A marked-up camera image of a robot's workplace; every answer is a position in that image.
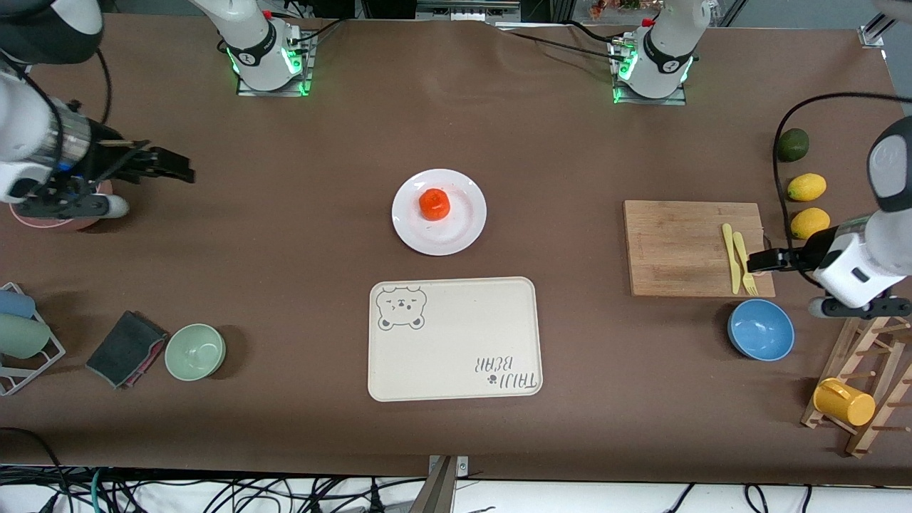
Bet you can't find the orange fruit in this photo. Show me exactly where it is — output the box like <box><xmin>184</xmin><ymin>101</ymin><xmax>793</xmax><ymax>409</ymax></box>
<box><xmin>418</xmin><ymin>188</ymin><xmax>452</xmax><ymax>222</ymax></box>

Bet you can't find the white round plate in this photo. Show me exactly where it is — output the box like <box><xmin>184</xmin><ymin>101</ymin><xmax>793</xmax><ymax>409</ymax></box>
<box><xmin>391</xmin><ymin>168</ymin><xmax>488</xmax><ymax>257</ymax></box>

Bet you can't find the yellow plastic fork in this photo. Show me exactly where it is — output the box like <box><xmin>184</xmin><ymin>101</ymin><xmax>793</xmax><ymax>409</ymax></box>
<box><xmin>732</xmin><ymin>231</ymin><xmax>759</xmax><ymax>296</ymax></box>

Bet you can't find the yellow plastic knife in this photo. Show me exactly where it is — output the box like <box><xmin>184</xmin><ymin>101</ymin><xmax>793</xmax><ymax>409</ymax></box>
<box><xmin>722</xmin><ymin>223</ymin><xmax>742</xmax><ymax>295</ymax></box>

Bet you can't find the yellow lemon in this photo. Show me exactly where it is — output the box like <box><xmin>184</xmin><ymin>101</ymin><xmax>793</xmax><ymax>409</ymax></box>
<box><xmin>787</xmin><ymin>173</ymin><xmax>828</xmax><ymax>202</ymax></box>
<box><xmin>789</xmin><ymin>207</ymin><xmax>831</xmax><ymax>241</ymax></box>

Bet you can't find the blue bowl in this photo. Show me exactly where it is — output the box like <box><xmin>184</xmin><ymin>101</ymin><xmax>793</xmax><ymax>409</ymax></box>
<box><xmin>727</xmin><ymin>299</ymin><xmax>796</xmax><ymax>363</ymax></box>

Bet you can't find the pink bowl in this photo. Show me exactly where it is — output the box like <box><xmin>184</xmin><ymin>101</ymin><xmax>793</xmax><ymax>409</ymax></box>
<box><xmin>9</xmin><ymin>182</ymin><xmax>115</xmax><ymax>232</ymax></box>

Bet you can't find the wooden cutting board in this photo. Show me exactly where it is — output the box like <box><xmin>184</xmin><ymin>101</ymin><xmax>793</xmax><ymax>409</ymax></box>
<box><xmin>623</xmin><ymin>199</ymin><xmax>777</xmax><ymax>299</ymax></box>

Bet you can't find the wooden peg rack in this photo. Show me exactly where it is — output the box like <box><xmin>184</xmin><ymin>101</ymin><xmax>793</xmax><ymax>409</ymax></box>
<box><xmin>801</xmin><ymin>313</ymin><xmax>912</xmax><ymax>458</ymax></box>

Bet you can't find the dark green avocado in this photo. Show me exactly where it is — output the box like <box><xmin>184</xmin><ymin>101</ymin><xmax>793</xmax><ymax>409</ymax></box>
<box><xmin>775</xmin><ymin>128</ymin><xmax>811</xmax><ymax>163</ymax></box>

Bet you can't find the yellow mug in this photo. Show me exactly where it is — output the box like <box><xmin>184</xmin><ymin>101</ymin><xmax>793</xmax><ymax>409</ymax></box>
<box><xmin>813</xmin><ymin>378</ymin><xmax>876</xmax><ymax>428</ymax></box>

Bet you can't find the brown table cover sheet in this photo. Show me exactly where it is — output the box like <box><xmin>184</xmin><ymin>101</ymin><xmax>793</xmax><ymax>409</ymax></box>
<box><xmin>0</xmin><ymin>11</ymin><xmax>912</xmax><ymax>485</ymax></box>

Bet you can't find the light blue cup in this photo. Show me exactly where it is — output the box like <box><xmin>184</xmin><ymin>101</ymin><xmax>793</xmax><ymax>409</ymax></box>
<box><xmin>0</xmin><ymin>289</ymin><xmax>36</xmax><ymax>319</ymax></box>

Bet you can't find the dark grey folded cloth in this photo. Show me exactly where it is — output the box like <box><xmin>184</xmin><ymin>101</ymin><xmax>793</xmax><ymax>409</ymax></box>
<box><xmin>85</xmin><ymin>310</ymin><xmax>170</xmax><ymax>389</ymax></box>

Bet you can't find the pale green bowl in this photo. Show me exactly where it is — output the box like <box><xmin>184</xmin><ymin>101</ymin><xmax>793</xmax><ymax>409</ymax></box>
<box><xmin>165</xmin><ymin>323</ymin><xmax>227</xmax><ymax>382</ymax></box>

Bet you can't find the pink folded cloth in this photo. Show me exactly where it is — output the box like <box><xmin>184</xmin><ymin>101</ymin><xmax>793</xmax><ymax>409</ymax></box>
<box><xmin>118</xmin><ymin>329</ymin><xmax>170</xmax><ymax>390</ymax></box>

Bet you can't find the pale green cup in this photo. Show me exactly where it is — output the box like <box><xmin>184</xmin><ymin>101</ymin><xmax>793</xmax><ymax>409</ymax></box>
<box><xmin>0</xmin><ymin>313</ymin><xmax>52</xmax><ymax>359</ymax></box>

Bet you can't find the cream bear print tray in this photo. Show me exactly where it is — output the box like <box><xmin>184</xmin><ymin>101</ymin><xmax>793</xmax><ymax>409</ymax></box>
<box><xmin>367</xmin><ymin>276</ymin><xmax>544</xmax><ymax>403</ymax></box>

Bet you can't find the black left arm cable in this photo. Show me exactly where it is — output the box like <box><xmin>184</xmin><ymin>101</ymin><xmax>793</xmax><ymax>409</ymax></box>
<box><xmin>774</xmin><ymin>90</ymin><xmax>912</xmax><ymax>286</ymax></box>

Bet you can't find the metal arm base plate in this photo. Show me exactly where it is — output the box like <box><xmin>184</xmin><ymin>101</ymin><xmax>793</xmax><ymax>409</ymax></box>
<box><xmin>611</xmin><ymin>39</ymin><xmax>688</xmax><ymax>106</ymax></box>
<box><xmin>237</xmin><ymin>32</ymin><xmax>313</xmax><ymax>97</ymax></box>

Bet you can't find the white wire cup rack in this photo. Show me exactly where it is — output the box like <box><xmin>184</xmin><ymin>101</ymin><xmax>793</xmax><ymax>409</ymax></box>
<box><xmin>0</xmin><ymin>282</ymin><xmax>67</xmax><ymax>397</ymax></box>

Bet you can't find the black base power cable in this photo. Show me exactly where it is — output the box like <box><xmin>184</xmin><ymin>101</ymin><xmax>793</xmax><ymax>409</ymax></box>
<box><xmin>291</xmin><ymin>17</ymin><xmax>353</xmax><ymax>45</ymax></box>
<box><xmin>499</xmin><ymin>27</ymin><xmax>622</xmax><ymax>58</ymax></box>

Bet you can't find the aluminium frame profile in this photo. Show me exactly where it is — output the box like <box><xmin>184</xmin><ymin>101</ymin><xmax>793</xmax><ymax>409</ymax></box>
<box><xmin>859</xmin><ymin>0</ymin><xmax>912</xmax><ymax>49</ymax></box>

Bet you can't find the black floor cable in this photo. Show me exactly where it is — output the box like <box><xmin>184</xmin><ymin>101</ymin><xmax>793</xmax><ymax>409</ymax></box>
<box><xmin>0</xmin><ymin>426</ymin><xmax>68</xmax><ymax>499</ymax></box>

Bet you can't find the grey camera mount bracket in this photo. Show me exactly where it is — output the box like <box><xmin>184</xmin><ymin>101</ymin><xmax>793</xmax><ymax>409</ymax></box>
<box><xmin>410</xmin><ymin>455</ymin><xmax>470</xmax><ymax>513</ymax></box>

